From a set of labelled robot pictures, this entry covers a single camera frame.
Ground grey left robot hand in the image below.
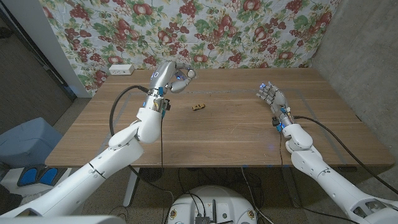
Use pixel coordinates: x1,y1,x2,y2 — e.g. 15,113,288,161
150,60,194,94

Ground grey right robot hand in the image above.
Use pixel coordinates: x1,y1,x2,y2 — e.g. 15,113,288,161
256,82,289,115

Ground white power strip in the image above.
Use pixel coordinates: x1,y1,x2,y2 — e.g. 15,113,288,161
108,63,135,76

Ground fruit print backdrop cloth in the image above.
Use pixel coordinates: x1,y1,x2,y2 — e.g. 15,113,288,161
39,0,341,96

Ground dark grey table leg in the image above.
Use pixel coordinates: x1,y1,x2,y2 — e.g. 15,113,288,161
281,167,302,208

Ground round black floor object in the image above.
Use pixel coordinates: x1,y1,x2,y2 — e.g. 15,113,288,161
139,167,165,183

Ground white robot torso base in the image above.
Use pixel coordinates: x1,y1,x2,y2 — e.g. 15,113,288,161
167,185,258,224

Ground white table leg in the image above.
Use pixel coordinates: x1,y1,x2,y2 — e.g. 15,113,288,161
123,167,141,208

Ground blue-grey plastic bin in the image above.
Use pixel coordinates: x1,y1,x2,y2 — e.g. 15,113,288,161
0,116,63,169

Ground white pedal unit blue pads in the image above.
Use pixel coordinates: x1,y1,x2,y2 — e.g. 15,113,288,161
0,164,72,200

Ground white robot torso rim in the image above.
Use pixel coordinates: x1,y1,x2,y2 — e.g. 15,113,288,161
0,215,127,224

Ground person's dark trouser leg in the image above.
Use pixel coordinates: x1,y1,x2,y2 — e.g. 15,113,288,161
0,184,22,215

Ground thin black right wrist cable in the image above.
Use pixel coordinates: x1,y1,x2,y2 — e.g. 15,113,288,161
278,132,358,224

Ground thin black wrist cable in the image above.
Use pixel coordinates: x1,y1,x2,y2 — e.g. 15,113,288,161
159,116,165,224
278,132,358,224

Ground thin black left wrist cable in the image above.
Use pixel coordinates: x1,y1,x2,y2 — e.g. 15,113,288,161
159,116,165,224

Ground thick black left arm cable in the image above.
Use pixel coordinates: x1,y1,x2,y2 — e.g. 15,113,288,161
109,85,175,203

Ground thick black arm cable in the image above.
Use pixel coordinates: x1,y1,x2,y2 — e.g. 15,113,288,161
294,115,398,195
109,85,175,203

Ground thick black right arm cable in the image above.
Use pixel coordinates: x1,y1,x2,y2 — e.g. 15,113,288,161
294,115,398,195

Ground grey floor cable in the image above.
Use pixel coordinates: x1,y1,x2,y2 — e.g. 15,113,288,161
241,166,276,224

